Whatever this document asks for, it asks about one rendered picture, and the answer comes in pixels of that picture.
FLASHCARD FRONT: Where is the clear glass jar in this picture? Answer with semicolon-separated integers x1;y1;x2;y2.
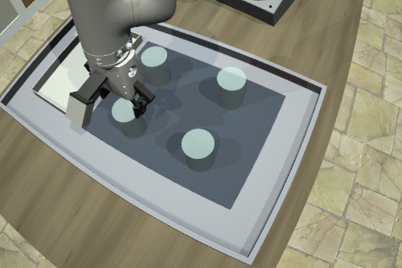
111;98;148;139
181;129;215;172
217;67;246;110
141;46;172;87

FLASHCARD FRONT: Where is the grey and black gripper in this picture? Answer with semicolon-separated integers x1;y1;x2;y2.
84;49;155;119

